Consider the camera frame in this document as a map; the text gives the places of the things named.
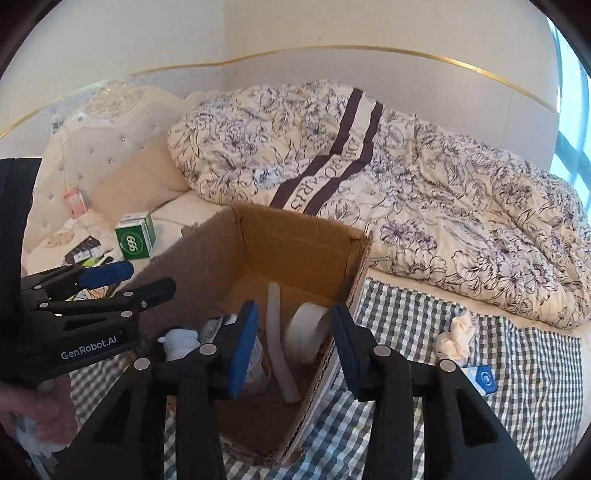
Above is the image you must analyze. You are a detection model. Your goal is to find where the teal curtain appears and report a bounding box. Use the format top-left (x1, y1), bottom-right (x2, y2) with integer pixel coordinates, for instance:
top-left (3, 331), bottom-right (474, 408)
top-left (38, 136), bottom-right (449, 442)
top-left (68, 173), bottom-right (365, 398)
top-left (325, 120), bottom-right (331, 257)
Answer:
top-left (551, 18), bottom-right (591, 185)

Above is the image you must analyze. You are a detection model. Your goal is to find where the person's left hand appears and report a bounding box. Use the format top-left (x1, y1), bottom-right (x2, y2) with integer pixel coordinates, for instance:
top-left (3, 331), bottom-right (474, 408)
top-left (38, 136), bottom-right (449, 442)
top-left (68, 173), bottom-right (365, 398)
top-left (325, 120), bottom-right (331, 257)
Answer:
top-left (0, 376), bottom-right (77, 455)

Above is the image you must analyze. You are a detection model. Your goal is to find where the green white carton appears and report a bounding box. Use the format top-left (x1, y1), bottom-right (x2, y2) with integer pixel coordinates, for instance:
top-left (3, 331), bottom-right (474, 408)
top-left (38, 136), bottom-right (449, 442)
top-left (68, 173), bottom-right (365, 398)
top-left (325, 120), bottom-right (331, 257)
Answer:
top-left (115, 211), bottom-right (157, 261)

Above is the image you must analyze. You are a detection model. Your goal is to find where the floral printed duvet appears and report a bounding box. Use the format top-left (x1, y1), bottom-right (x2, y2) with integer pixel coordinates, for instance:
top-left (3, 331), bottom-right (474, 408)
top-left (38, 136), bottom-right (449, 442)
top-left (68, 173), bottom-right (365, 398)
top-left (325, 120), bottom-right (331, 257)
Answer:
top-left (167, 79), bottom-right (591, 330)

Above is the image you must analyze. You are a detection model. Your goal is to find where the white foam tube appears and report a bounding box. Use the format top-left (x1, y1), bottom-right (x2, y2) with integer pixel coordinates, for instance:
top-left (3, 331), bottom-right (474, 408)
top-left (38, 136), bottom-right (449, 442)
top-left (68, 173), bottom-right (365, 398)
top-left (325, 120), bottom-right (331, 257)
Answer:
top-left (267, 281), bottom-right (302, 406)

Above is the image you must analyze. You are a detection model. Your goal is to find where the white tissue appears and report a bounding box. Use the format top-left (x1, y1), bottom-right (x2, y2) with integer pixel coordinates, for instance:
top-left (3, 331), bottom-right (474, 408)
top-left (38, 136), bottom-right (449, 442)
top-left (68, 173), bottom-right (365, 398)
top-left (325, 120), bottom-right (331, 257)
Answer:
top-left (436, 310), bottom-right (476, 363)
top-left (157, 328), bottom-right (201, 363)

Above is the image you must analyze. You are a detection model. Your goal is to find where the white tufted headboard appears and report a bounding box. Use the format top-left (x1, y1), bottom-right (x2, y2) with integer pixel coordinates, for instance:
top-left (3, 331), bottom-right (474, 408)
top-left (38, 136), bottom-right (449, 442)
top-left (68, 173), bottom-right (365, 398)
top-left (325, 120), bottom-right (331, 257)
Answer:
top-left (23, 80), bottom-right (204, 250)

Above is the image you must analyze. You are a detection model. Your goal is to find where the brown cardboard box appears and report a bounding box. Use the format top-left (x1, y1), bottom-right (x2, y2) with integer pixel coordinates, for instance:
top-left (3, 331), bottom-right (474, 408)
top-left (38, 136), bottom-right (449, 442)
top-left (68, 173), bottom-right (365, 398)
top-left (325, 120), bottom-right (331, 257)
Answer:
top-left (115, 203), bottom-right (374, 467)

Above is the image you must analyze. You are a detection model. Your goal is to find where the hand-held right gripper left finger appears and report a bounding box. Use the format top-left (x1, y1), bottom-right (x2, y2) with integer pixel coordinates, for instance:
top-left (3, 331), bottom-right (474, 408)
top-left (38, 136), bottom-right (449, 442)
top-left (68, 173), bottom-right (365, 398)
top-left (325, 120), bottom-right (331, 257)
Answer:
top-left (55, 300), bottom-right (260, 480)

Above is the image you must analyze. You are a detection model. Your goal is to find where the green checked cloth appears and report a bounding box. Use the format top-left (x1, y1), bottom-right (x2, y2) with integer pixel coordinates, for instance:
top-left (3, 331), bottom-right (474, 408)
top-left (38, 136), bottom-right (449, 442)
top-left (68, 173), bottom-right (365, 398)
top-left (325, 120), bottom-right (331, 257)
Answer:
top-left (69, 274), bottom-right (585, 480)

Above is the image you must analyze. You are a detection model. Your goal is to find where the small black box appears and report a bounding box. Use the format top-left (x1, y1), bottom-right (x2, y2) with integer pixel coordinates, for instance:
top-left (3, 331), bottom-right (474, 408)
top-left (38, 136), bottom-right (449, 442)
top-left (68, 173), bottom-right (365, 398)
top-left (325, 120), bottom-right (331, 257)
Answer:
top-left (65, 236), bottom-right (102, 264)

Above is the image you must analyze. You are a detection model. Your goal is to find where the beige tape roll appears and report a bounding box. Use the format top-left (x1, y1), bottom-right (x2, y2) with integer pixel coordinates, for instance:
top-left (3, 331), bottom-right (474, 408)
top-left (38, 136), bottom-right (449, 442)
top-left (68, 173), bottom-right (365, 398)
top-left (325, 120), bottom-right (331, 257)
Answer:
top-left (284, 302), bottom-right (334, 365)

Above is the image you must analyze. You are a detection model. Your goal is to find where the blue white tissue pack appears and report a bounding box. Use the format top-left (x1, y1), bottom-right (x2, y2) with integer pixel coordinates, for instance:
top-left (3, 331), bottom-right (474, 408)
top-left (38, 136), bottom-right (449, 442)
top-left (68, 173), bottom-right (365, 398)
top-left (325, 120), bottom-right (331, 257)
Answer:
top-left (462, 364), bottom-right (497, 397)

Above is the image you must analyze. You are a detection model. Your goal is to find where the cream pillow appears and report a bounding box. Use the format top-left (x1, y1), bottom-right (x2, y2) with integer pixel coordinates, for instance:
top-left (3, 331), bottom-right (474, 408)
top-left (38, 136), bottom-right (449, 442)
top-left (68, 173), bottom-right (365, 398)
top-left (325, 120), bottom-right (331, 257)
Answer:
top-left (92, 147), bottom-right (190, 224)

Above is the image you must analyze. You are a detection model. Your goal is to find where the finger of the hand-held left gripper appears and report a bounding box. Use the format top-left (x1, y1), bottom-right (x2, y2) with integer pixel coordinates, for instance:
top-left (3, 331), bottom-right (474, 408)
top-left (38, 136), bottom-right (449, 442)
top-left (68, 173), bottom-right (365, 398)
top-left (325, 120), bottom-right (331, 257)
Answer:
top-left (39, 277), bottom-right (177, 319)
top-left (21, 260), bottom-right (134, 296)

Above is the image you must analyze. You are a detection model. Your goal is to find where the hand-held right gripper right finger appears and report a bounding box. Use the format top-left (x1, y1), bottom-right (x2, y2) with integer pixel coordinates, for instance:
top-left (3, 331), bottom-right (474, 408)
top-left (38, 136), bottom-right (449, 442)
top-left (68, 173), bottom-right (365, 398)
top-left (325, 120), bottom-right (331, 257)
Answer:
top-left (329, 302), bottom-right (536, 480)

